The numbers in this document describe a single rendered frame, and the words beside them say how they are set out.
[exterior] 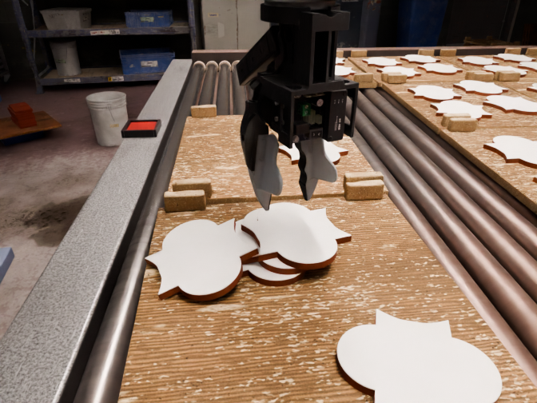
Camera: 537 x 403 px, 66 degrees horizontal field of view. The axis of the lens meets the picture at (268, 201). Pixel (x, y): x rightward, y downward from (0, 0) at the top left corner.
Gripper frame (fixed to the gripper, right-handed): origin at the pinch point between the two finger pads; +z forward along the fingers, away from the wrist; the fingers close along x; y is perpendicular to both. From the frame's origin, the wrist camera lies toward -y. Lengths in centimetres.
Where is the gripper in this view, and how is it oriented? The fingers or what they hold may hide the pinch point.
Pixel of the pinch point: (284, 192)
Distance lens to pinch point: 48.6
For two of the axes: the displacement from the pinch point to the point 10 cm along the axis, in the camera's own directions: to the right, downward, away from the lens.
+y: 4.5, 4.4, -7.8
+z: 0.0, 8.7, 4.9
